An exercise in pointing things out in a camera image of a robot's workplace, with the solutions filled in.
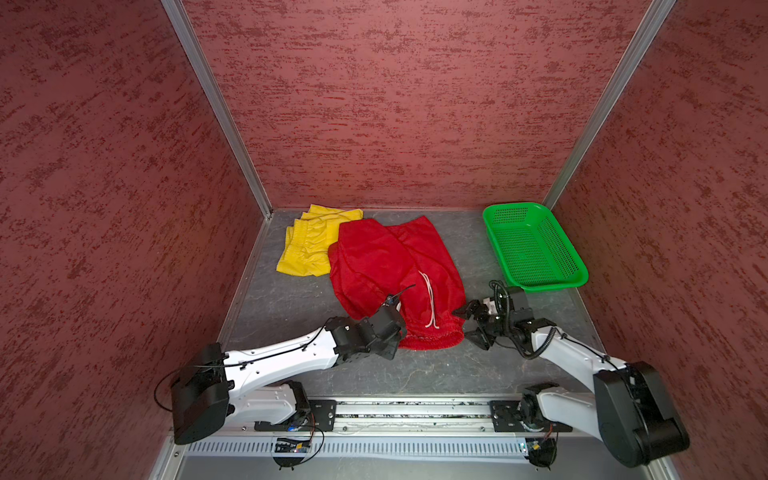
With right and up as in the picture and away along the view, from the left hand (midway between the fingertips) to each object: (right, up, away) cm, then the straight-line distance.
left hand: (389, 343), depth 79 cm
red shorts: (+7, +20, +21) cm, 30 cm away
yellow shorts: (-31, +26, +27) cm, 48 cm away
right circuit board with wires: (+37, -24, -9) cm, 45 cm away
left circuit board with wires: (-26, -23, -6) cm, 35 cm away
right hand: (+19, +2, +6) cm, 20 cm away
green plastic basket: (+54, +25, +31) cm, 67 cm away
